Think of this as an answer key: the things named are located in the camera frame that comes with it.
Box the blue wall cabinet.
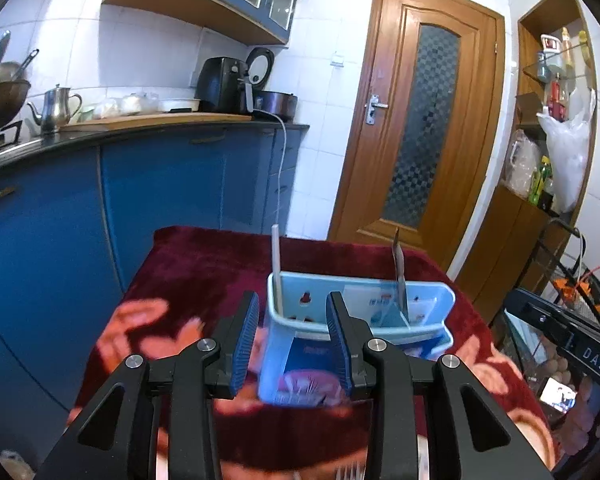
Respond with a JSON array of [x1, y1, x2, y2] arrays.
[[101, 0, 315, 46]]

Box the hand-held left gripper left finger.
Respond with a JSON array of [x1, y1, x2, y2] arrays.
[[37, 291, 261, 480]]

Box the red bottle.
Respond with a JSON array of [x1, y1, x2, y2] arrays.
[[552, 72, 568, 121]]

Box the blue base cabinets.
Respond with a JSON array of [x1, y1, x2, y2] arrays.
[[0, 122, 311, 461]]

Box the metal door handle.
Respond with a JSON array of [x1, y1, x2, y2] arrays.
[[365, 94, 389, 126]]

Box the wooden shelf unit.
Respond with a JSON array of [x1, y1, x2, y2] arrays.
[[455, 0, 598, 326]]

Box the metal knife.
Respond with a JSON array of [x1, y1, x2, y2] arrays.
[[391, 227, 411, 321]]

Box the white power cable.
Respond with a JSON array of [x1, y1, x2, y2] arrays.
[[254, 109, 288, 226]]

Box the light blue utensil holder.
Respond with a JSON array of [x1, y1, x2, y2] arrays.
[[256, 270, 455, 407]]

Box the metal fork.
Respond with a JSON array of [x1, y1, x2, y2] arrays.
[[332, 462, 366, 480]]

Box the orange plastic object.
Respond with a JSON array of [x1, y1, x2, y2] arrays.
[[555, 265, 600, 306]]

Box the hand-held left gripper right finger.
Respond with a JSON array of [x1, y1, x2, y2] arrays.
[[326, 291, 553, 480]]

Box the black metal rack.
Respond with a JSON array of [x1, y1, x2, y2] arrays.
[[490, 217, 600, 351]]

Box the clear food bags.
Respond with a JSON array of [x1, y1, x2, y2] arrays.
[[92, 91, 160, 120]]

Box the gas stove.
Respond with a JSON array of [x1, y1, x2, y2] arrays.
[[0, 120, 23, 161]]

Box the wooden cutting board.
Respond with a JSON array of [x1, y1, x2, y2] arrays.
[[60, 111, 253, 132]]

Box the white plastic utensil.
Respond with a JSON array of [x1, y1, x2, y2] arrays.
[[272, 225, 283, 318]]

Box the smartphone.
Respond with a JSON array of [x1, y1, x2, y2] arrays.
[[538, 376, 578, 415]]

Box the metal wok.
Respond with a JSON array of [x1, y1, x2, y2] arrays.
[[0, 62, 32, 133]]

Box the red floral blanket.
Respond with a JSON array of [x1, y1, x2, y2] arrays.
[[67, 225, 563, 480]]

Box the black rice cooker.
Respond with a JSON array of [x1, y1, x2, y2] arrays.
[[245, 46, 299, 123]]

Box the wooden door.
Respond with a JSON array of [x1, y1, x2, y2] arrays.
[[327, 0, 506, 273]]

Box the blue white paper packet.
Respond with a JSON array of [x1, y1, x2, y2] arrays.
[[342, 287, 438, 326]]

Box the green bottle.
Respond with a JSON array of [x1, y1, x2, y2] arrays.
[[528, 156, 553, 206]]

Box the clear plastic bag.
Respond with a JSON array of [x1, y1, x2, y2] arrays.
[[505, 129, 541, 198]]

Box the white plastic bag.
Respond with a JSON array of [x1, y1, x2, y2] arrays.
[[536, 87, 597, 213]]

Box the steel kettle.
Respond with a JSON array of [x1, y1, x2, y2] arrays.
[[28, 84, 83, 135]]

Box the black air fryer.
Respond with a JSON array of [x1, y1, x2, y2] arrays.
[[195, 56, 256, 116]]

